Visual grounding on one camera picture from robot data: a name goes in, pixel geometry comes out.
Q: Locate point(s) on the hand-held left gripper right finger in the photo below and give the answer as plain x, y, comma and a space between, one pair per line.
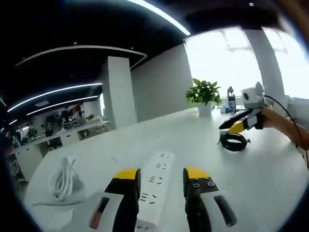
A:
205, 198

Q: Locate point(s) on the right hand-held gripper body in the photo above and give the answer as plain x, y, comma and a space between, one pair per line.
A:
252, 99

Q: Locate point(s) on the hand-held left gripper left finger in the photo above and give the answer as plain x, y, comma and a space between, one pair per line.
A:
120, 193

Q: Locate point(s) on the white power strip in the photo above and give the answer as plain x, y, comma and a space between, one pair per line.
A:
158, 178

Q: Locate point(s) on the white desk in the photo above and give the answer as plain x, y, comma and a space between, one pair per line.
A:
169, 145

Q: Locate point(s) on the green potted plant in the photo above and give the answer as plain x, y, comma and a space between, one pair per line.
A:
204, 95

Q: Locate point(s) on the white office cabinet row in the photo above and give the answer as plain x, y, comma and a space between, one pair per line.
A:
48, 142

